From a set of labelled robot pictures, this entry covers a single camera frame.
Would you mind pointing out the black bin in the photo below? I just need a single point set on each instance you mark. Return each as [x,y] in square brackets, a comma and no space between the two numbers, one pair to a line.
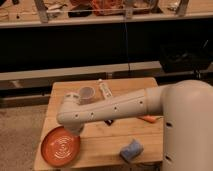
[184,57]

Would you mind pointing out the clear plastic cup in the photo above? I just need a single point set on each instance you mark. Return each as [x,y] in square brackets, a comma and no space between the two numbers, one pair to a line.
[86,94]

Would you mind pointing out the blue sponge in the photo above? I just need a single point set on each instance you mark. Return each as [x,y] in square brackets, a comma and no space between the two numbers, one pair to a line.
[132,150]

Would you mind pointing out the orange carrot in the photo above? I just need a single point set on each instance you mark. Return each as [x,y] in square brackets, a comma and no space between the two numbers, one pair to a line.
[150,119]

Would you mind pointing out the orange ceramic bowl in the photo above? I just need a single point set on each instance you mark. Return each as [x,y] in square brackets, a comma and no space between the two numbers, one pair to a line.
[60,147]

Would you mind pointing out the white tube bottle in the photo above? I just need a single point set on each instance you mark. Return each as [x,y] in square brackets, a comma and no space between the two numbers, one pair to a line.
[103,86]

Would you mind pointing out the black striped box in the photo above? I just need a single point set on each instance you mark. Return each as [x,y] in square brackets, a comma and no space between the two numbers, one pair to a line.
[109,122]

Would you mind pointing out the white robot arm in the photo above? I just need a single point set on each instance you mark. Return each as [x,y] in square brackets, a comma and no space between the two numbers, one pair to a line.
[187,108]

